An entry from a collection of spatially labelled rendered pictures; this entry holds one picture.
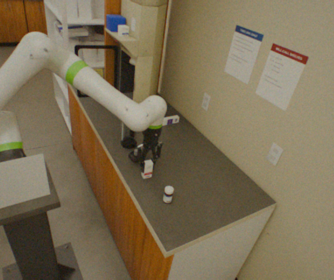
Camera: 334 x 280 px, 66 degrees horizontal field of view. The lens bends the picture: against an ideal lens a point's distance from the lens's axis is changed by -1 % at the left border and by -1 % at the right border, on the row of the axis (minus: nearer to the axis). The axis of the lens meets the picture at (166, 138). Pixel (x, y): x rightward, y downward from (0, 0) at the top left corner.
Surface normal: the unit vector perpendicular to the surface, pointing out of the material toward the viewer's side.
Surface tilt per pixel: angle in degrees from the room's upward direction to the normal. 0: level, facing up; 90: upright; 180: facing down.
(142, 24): 90
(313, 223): 90
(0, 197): 90
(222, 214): 0
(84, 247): 0
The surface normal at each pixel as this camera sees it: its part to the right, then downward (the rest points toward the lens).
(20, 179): 0.52, 0.54
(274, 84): -0.87, 0.18
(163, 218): 0.13, -0.82
